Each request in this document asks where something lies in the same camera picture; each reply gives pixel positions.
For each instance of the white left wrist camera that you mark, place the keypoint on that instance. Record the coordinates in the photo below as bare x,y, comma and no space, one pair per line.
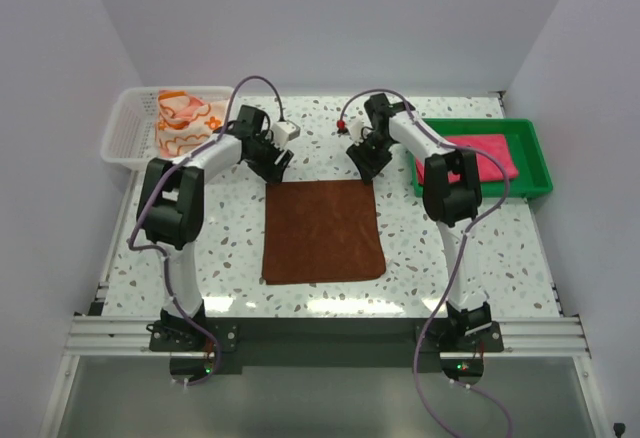
282,132

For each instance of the aluminium rail frame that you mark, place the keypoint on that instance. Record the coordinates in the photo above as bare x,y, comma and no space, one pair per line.
95,335

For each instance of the green plastic tray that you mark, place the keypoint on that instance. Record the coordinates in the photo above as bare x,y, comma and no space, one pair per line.
533,178

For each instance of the white plastic laundry basket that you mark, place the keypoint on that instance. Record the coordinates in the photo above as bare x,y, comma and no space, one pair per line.
129,137

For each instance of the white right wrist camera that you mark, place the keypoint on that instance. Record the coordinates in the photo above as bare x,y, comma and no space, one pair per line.
354,129

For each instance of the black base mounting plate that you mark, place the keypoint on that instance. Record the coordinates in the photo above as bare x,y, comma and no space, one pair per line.
232,344

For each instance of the pink microfibre towel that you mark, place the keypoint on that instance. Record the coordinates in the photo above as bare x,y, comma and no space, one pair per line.
494,144

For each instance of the orange patterned cream towel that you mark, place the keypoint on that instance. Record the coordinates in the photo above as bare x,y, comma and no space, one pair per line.
185,121

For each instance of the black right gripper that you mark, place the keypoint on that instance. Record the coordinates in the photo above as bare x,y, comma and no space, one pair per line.
367,166

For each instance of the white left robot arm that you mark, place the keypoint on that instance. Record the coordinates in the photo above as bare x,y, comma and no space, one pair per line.
171,215

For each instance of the brown towel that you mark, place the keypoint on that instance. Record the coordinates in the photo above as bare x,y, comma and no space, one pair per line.
321,232

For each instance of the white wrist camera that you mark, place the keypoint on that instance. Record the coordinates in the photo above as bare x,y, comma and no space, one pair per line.
354,129
282,132

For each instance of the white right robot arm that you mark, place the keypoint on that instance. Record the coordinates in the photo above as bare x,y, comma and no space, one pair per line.
451,197

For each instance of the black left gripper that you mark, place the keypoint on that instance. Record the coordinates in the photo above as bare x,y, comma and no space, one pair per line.
271,172

